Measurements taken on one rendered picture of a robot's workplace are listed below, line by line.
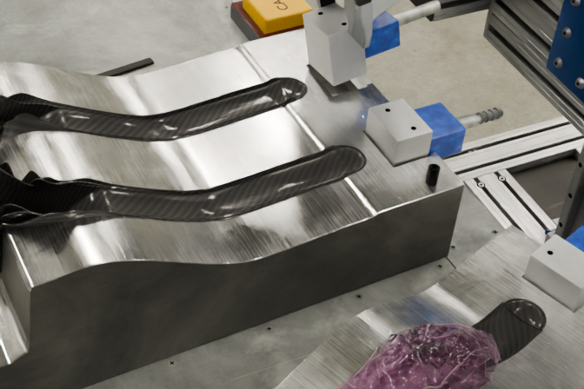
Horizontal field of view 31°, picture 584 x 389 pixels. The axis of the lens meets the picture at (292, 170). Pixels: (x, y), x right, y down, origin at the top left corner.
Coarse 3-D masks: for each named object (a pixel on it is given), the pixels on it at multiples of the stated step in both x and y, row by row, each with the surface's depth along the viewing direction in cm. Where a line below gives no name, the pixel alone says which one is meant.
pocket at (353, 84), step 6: (312, 72) 102; (318, 72) 102; (318, 78) 103; (324, 78) 103; (354, 78) 102; (324, 84) 103; (330, 84) 103; (342, 84) 103; (348, 84) 102; (354, 84) 102; (360, 84) 102; (330, 90) 102; (336, 90) 103; (342, 90) 103; (348, 90) 103
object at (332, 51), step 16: (304, 16) 97; (320, 16) 96; (336, 16) 96; (384, 16) 98; (400, 16) 99; (416, 16) 100; (320, 32) 95; (336, 32) 94; (384, 32) 97; (320, 48) 96; (336, 48) 95; (352, 48) 95; (368, 48) 97; (384, 48) 98; (320, 64) 98; (336, 64) 96; (352, 64) 96; (336, 80) 97
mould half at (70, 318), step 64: (0, 64) 91; (192, 64) 101; (256, 64) 101; (256, 128) 94; (320, 128) 94; (320, 192) 88; (384, 192) 88; (448, 192) 89; (64, 256) 75; (128, 256) 76; (192, 256) 80; (256, 256) 83; (320, 256) 86; (384, 256) 91; (0, 320) 79; (64, 320) 76; (128, 320) 80; (192, 320) 84; (256, 320) 88; (0, 384) 77; (64, 384) 81
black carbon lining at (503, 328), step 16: (512, 304) 85; (528, 304) 85; (480, 320) 83; (496, 320) 83; (512, 320) 84; (528, 320) 84; (544, 320) 83; (496, 336) 82; (512, 336) 83; (528, 336) 82; (512, 352) 81
